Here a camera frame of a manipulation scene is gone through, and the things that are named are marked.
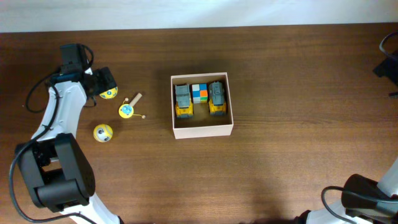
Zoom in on yellow ball with blue letters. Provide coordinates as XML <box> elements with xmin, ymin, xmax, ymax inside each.
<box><xmin>99</xmin><ymin>87</ymin><xmax>118</xmax><ymax>100</ymax></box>

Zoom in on yellow wooden rattle drum toy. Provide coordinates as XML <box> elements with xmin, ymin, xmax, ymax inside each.
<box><xmin>118</xmin><ymin>93</ymin><xmax>146</xmax><ymax>119</ymax></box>

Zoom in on yellow ball with eye face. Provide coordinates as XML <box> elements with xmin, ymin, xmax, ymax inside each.
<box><xmin>93</xmin><ymin>124</ymin><xmax>113</xmax><ymax>142</ymax></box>

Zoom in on yellow grey dump truck toy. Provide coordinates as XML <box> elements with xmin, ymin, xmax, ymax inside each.
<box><xmin>175</xmin><ymin>84</ymin><xmax>193</xmax><ymax>119</ymax></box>

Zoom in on two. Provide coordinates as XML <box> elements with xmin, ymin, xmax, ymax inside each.
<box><xmin>192</xmin><ymin>83</ymin><xmax>208</xmax><ymax>104</ymax></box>

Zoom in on yellow grey tanker truck toy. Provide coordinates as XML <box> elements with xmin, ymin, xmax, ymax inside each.
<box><xmin>208</xmin><ymin>82</ymin><xmax>227</xmax><ymax>116</ymax></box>

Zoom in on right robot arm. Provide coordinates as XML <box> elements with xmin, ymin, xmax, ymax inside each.
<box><xmin>294</xmin><ymin>162</ymin><xmax>397</xmax><ymax>224</ymax></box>

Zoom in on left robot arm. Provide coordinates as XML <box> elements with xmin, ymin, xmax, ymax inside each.
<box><xmin>9</xmin><ymin>44</ymin><xmax>122</xmax><ymax>223</ymax></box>

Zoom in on pink cardboard box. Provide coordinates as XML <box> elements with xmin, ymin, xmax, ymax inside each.
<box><xmin>170</xmin><ymin>72</ymin><xmax>234</xmax><ymax>139</ymax></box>

